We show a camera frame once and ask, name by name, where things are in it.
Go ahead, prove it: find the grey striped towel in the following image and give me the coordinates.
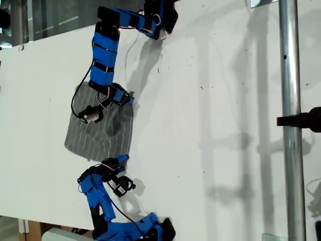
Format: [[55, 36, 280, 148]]
[[64, 80, 140, 163]]

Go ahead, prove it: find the white plastic container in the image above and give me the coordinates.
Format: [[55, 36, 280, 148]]
[[41, 227, 94, 241]]

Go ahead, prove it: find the wooden table leg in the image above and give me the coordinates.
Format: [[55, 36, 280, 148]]
[[28, 220, 43, 234]]

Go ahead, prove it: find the grey metal upright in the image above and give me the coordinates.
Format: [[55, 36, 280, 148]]
[[26, 0, 35, 43]]

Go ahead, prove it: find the black round object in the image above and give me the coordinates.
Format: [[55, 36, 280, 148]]
[[0, 9, 12, 29]]

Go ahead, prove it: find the black clamp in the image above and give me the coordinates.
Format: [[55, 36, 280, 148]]
[[276, 106, 321, 133]]

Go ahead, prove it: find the gripper camera stalk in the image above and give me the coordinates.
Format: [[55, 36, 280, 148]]
[[96, 99, 112, 111], [105, 174, 118, 186]]

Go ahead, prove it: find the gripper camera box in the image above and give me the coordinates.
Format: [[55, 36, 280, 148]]
[[112, 175, 136, 198], [78, 105, 104, 125]]

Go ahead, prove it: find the gripper camera cable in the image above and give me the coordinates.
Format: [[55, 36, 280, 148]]
[[70, 65, 93, 118], [107, 193, 146, 238]]

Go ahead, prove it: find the white leg bracket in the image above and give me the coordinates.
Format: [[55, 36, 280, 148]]
[[17, 218, 30, 235]]

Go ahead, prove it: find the steel post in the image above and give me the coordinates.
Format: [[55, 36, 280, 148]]
[[278, 0, 307, 241]]

